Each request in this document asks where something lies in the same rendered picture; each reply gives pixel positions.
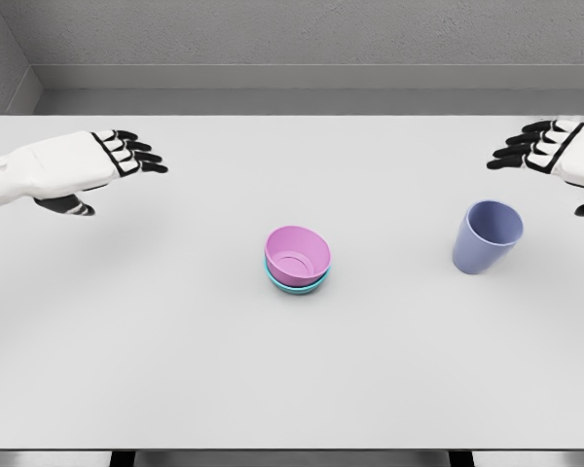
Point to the lavender blue cup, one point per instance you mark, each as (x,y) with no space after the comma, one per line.
(482,243)

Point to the teal bowl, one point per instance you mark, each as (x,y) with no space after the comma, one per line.
(297,289)

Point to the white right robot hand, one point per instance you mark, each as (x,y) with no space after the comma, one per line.
(572,155)

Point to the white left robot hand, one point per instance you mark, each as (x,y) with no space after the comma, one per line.
(63,160)

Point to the pink bowl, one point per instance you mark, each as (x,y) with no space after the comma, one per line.
(298,255)

